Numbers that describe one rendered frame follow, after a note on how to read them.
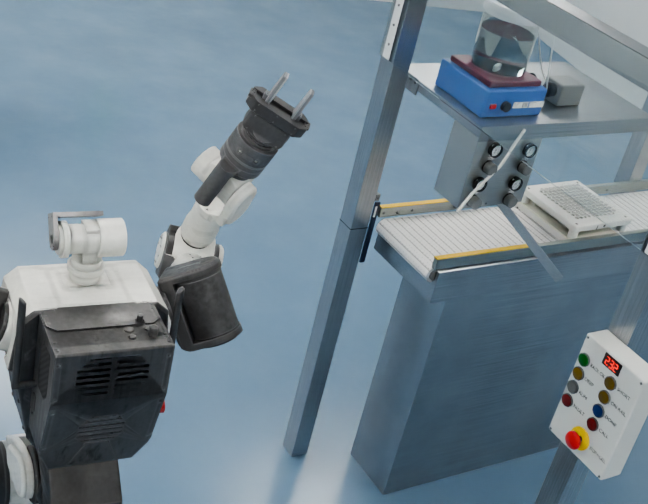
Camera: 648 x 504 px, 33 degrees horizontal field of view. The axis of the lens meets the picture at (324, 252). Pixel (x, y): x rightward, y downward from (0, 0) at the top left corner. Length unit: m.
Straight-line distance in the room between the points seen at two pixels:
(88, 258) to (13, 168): 3.00
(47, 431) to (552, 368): 2.10
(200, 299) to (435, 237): 1.22
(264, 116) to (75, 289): 0.45
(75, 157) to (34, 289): 3.16
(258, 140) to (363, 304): 2.43
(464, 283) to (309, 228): 1.87
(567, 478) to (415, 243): 0.83
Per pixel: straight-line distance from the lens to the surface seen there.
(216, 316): 1.96
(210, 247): 2.24
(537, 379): 3.59
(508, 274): 3.09
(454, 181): 2.75
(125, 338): 1.79
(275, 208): 4.87
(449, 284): 2.95
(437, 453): 3.51
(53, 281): 1.91
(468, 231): 3.13
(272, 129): 1.96
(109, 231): 1.86
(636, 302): 2.28
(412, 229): 3.05
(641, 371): 2.25
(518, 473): 3.76
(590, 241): 3.25
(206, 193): 2.01
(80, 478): 2.03
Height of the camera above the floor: 2.29
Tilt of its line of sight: 30 degrees down
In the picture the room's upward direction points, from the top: 14 degrees clockwise
